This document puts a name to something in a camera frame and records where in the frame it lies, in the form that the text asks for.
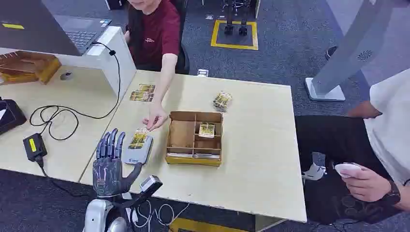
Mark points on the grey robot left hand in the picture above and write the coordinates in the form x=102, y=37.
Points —
x=107, y=176

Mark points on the person's hand at card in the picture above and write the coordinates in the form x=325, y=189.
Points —
x=157, y=117

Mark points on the person's hand with remote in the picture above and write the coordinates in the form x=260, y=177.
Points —
x=365, y=184

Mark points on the white handheld remote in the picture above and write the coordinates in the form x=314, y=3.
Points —
x=346, y=168

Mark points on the yellow printed card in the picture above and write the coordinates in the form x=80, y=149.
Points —
x=138, y=139

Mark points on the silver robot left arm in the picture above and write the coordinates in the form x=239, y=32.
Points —
x=96, y=214

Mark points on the yellow cards lying flat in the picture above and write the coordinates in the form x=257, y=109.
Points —
x=143, y=93

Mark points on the black wristwatch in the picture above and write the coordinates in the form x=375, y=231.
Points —
x=394, y=193

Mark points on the wooden compartment card box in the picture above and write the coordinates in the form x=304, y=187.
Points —
x=182, y=134

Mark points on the person in white top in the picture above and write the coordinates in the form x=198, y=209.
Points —
x=352, y=144

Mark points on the yellow card in packet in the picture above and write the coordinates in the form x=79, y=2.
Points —
x=207, y=130

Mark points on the white shoe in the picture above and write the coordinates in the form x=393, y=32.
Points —
x=314, y=172

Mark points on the black office chair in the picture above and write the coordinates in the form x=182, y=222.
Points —
x=183, y=60

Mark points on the small clear packet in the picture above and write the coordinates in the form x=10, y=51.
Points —
x=202, y=73

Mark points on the stack of yellow cards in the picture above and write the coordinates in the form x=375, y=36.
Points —
x=222, y=101

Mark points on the white raised desk shelf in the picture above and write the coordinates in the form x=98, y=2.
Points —
x=109, y=60

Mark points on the black power adapter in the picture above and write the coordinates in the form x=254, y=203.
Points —
x=34, y=146

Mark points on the person in red top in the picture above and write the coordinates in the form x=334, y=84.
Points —
x=157, y=35

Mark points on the black desk device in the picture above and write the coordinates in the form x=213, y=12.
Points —
x=9, y=116

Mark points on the black robot legs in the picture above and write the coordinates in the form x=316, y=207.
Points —
x=236, y=19

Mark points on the wooden box with yellow edge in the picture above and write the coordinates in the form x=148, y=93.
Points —
x=29, y=67

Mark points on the white kiosk stand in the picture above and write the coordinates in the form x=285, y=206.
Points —
x=349, y=48

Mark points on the dark grey laptop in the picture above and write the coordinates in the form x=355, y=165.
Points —
x=48, y=28

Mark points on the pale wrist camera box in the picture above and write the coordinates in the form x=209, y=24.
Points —
x=150, y=184

